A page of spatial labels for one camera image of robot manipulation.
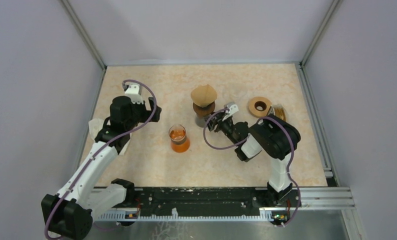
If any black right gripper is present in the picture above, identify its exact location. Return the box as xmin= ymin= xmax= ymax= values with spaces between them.
xmin=203 ymin=111 xmax=240 ymax=147

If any coffee filter box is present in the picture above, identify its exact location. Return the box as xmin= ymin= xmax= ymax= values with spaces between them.
xmin=268 ymin=104 xmax=288 ymax=122

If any brown paper coffee filter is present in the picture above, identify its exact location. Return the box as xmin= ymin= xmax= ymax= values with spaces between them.
xmin=190 ymin=84 xmax=218 ymax=108

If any orange glass flask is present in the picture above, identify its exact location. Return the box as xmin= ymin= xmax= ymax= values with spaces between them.
xmin=168 ymin=124 xmax=190 ymax=153

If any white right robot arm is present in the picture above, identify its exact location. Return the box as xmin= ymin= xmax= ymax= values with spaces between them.
xmin=205 ymin=112 xmax=301 ymax=206

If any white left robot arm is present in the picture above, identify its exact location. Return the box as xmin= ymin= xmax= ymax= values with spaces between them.
xmin=41 ymin=93 xmax=162 ymax=240

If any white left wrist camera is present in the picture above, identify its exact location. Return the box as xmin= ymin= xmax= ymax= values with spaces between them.
xmin=122 ymin=82 xmax=144 ymax=105

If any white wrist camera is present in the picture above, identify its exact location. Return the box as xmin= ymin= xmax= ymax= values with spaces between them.
xmin=122 ymin=82 xmax=144 ymax=105
xmin=222 ymin=101 xmax=239 ymax=121

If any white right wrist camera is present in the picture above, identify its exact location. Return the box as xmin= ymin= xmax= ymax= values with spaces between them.
xmin=222 ymin=101 xmax=239 ymax=121

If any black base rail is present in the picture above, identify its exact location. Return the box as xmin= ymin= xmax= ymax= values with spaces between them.
xmin=56 ymin=186 xmax=355 ymax=222

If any left aluminium frame post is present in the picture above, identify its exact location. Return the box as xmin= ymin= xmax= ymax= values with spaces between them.
xmin=59 ymin=0 xmax=107 ymax=70

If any aluminium corner frame post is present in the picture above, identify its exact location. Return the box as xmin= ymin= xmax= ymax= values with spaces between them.
xmin=300 ymin=0 xmax=343 ymax=68

